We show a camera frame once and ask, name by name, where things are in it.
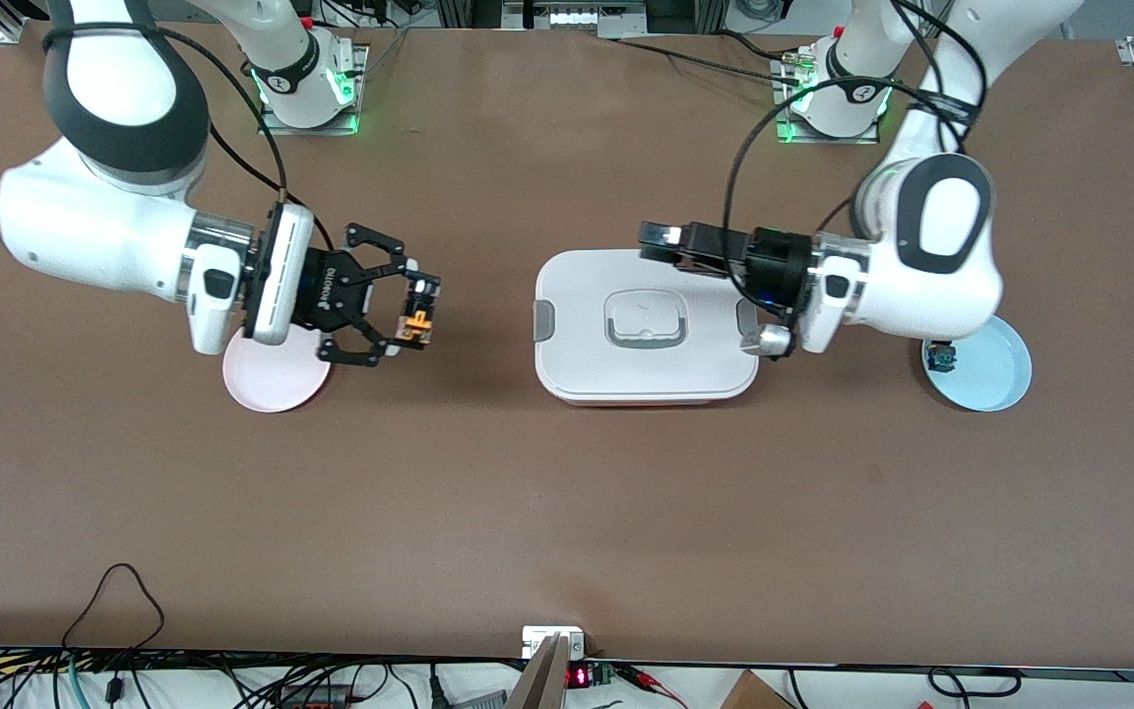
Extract orange black switch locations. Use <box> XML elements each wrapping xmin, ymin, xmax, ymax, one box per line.
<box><xmin>393</xmin><ymin>278</ymin><xmax>442</xmax><ymax>352</ymax></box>

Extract white lunch box grey latches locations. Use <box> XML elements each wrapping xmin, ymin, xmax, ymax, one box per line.
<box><xmin>534</xmin><ymin>248</ymin><xmax>761</xmax><ymax>408</ymax></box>

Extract pink round plate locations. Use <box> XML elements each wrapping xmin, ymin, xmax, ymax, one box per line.
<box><xmin>222</xmin><ymin>325</ymin><xmax>334</xmax><ymax>414</ymax></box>

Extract metal equipment rack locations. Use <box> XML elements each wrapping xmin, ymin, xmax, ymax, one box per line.
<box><xmin>434</xmin><ymin>0</ymin><xmax>725</xmax><ymax>35</ymax></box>

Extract light blue round plate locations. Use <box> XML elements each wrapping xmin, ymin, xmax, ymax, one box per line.
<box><xmin>921</xmin><ymin>315</ymin><xmax>1034</xmax><ymax>413</ymax></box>

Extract grey aluminium profile bar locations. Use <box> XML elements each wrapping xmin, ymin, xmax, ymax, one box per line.
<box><xmin>506</xmin><ymin>635</ymin><xmax>571</xmax><ymax>709</ymax></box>

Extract brown cardboard piece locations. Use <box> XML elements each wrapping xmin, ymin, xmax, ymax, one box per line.
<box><xmin>720</xmin><ymin>670</ymin><xmax>794</xmax><ymax>709</ymax></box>

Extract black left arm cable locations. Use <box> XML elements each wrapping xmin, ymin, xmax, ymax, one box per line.
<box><xmin>723</xmin><ymin>0</ymin><xmax>986</xmax><ymax>331</ymax></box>

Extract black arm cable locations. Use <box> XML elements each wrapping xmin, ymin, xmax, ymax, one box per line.
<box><xmin>40</xmin><ymin>22</ymin><xmax>334</xmax><ymax>252</ymax></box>
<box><xmin>723</xmin><ymin>0</ymin><xmax>986</xmax><ymax>331</ymax></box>

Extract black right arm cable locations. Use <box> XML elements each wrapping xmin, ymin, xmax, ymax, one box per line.
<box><xmin>40</xmin><ymin>22</ymin><xmax>334</xmax><ymax>252</ymax></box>

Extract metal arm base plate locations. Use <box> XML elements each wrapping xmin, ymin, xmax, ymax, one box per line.
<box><xmin>772</xmin><ymin>49</ymin><xmax>883</xmax><ymax>147</ymax></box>
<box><xmin>257</xmin><ymin>44</ymin><xmax>371</xmax><ymax>137</ymax></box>

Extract black cable on table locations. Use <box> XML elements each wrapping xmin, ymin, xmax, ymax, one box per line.
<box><xmin>616</xmin><ymin>32</ymin><xmax>809</xmax><ymax>82</ymax></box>

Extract black looped cable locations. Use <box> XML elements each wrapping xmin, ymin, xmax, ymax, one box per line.
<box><xmin>60</xmin><ymin>563</ymin><xmax>166</xmax><ymax>653</ymax></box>

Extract white table edge bracket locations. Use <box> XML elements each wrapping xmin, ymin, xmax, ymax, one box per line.
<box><xmin>522</xmin><ymin>625</ymin><xmax>588</xmax><ymax>661</ymax></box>

